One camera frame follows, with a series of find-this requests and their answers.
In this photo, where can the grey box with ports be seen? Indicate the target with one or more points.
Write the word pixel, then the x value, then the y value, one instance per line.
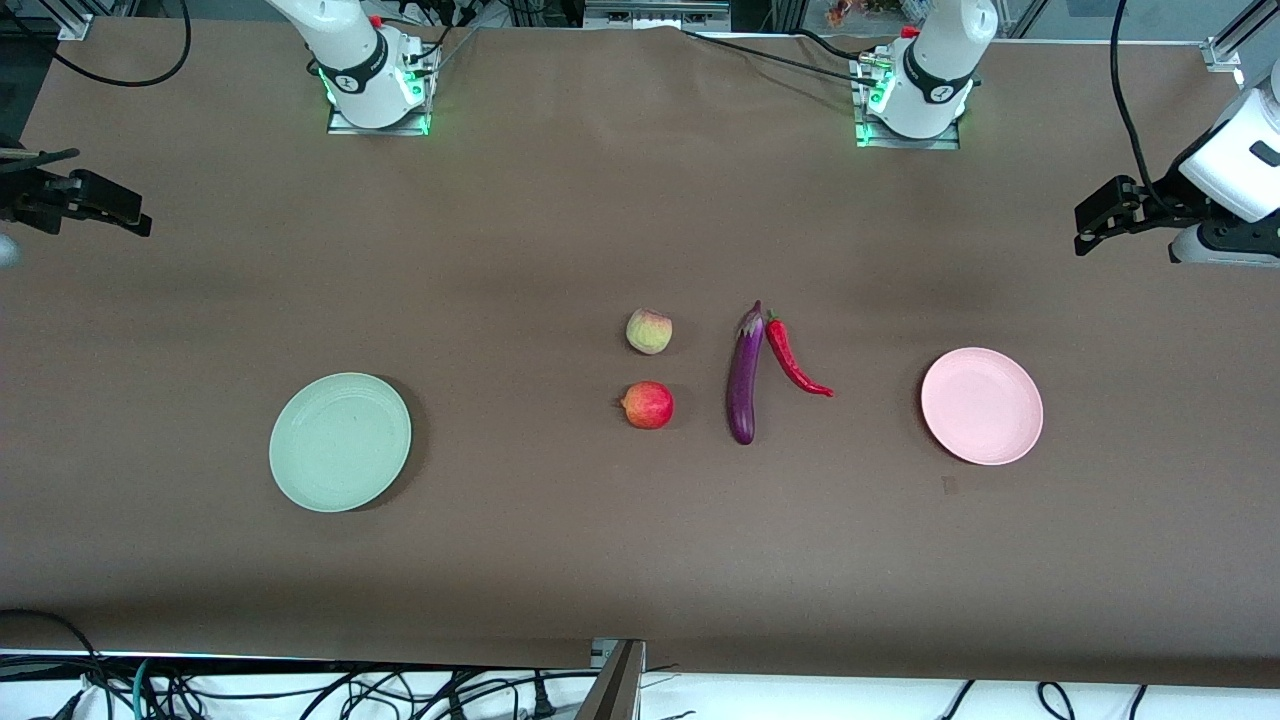
pixel 655 12

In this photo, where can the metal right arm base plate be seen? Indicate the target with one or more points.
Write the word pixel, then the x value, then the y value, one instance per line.
pixel 345 127

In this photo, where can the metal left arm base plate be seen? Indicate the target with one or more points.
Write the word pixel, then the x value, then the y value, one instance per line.
pixel 872 142

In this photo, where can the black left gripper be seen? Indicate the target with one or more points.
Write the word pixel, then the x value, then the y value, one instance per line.
pixel 1168 198

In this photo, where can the pink round plate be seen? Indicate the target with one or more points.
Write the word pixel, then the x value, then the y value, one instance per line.
pixel 982 406

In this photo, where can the red chili pepper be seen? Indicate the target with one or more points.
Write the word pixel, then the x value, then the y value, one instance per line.
pixel 790 362

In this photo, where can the matte table cover sheet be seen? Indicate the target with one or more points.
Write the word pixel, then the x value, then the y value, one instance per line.
pixel 600 550

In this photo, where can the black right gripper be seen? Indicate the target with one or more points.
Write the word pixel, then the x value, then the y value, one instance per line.
pixel 22 201

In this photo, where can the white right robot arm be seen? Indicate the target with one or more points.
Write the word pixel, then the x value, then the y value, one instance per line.
pixel 350 50

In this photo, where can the red apple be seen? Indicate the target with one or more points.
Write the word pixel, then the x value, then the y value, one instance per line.
pixel 648 405

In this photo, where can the yellow-pink peach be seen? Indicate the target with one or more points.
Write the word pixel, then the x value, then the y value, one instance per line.
pixel 649 331

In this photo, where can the light green round plate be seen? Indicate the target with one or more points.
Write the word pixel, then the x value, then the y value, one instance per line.
pixel 340 442

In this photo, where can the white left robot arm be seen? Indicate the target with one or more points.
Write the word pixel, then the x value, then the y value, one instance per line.
pixel 935 70

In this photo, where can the purple eggplant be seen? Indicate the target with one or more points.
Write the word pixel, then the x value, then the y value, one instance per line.
pixel 743 380

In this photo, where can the grey metal post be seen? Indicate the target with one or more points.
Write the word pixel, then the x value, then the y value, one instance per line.
pixel 615 685

